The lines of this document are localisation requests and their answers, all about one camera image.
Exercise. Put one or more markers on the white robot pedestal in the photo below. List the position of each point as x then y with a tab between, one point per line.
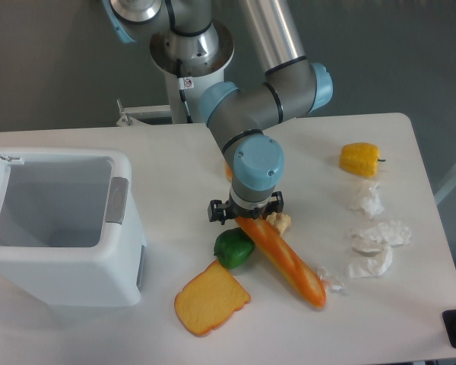
190	65

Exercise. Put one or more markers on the yellow bell pepper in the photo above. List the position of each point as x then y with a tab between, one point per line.
361	159

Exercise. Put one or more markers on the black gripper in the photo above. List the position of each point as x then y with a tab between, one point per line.
231	209

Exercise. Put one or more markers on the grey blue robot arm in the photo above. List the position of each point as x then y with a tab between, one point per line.
256	160

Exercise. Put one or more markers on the small crumpled tissue piece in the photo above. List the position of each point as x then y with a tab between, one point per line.
330	282

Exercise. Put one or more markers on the green bell pepper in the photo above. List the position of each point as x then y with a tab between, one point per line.
233	247

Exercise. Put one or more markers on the large crumpled white tissue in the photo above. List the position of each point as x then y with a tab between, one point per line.
375	248

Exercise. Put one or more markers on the white plastic bin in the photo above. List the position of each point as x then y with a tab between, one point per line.
70	233

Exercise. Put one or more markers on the orange toast slice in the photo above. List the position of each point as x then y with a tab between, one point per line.
209	300

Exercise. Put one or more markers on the long orange baguette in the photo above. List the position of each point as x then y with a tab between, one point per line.
302	278

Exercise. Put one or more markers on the upper crumpled white tissue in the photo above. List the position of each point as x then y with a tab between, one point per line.
367	200

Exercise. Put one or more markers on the white metal base frame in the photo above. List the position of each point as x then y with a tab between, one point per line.
144	113

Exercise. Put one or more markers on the small orange bread roll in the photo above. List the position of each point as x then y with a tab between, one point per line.
228	172

